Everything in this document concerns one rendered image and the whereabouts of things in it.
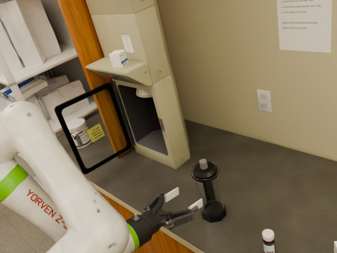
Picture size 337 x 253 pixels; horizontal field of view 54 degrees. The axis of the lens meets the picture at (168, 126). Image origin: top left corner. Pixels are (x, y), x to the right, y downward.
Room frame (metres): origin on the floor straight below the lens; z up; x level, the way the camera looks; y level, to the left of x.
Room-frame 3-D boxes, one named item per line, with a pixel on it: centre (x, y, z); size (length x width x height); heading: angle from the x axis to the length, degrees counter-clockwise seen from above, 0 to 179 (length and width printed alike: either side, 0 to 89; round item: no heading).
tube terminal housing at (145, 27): (1.53, 0.02, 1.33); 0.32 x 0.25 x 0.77; 38
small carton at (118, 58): (1.38, 0.13, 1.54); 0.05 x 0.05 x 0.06; 57
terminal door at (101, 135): (1.49, 0.36, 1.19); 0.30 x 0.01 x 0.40; 120
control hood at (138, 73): (1.42, 0.16, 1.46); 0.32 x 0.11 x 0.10; 38
